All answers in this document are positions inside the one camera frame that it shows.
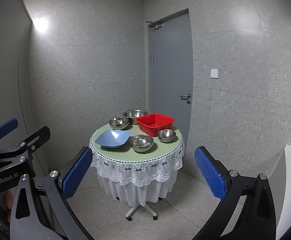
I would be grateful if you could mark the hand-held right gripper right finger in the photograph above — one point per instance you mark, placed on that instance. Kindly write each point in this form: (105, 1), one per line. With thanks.
(209, 173)

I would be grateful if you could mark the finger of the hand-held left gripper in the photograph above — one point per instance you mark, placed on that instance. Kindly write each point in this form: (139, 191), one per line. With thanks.
(36, 136)
(6, 127)

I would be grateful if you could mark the ribbed steel bowl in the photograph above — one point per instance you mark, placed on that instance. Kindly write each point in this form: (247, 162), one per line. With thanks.
(118, 123)

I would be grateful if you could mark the metal door closer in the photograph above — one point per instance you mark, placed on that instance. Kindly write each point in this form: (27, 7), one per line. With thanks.
(155, 25)

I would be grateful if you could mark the plain small steel bowl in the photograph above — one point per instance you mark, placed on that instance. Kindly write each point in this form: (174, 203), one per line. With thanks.
(166, 136)
(142, 143)

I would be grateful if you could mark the white wheeled table base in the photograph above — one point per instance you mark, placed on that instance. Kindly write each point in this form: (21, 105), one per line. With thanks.
(136, 206)

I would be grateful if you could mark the grey door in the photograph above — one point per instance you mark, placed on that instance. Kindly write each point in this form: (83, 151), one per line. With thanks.
(170, 67)

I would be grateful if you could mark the red plastic basin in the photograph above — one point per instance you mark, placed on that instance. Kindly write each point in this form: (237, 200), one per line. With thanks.
(146, 128)

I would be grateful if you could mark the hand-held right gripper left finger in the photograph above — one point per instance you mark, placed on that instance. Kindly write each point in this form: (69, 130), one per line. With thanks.
(77, 173)

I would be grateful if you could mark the white light switch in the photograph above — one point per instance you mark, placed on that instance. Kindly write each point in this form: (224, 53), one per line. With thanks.
(214, 73)

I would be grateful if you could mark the large steel bowl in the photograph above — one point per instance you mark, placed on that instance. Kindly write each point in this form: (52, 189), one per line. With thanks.
(133, 115)

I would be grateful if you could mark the blue square plate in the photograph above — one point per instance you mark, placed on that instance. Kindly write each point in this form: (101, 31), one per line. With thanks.
(111, 139)

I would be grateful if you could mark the grey door panel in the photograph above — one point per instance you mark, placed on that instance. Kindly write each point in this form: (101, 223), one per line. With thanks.
(3, 67)

